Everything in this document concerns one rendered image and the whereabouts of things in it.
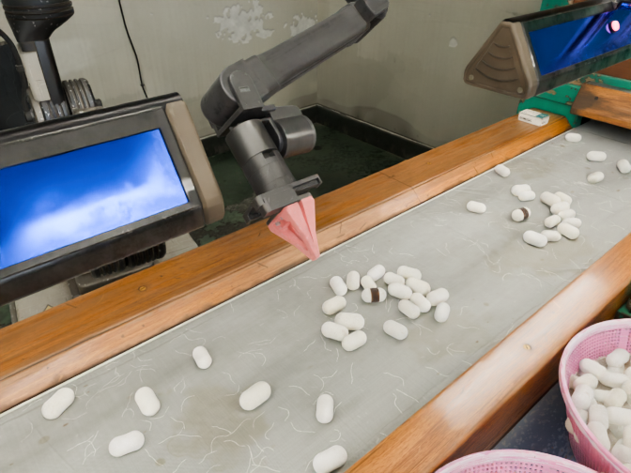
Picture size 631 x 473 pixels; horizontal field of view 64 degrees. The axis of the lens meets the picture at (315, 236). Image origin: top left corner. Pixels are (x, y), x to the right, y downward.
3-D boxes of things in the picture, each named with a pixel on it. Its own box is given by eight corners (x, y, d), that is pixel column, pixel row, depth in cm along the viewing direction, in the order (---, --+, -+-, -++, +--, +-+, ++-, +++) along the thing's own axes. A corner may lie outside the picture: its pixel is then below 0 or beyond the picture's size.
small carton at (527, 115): (517, 119, 123) (519, 112, 121) (525, 116, 124) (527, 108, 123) (540, 127, 119) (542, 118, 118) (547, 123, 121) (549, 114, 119)
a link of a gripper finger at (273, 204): (341, 243, 64) (305, 181, 66) (297, 264, 61) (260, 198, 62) (319, 261, 70) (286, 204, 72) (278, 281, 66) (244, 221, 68)
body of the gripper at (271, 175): (325, 184, 67) (299, 138, 68) (263, 208, 62) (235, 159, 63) (306, 205, 73) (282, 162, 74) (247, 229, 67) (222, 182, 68)
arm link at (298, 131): (199, 105, 72) (225, 71, 65) (262, 96, 79) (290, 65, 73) (234, 180, 71) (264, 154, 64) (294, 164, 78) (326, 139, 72)
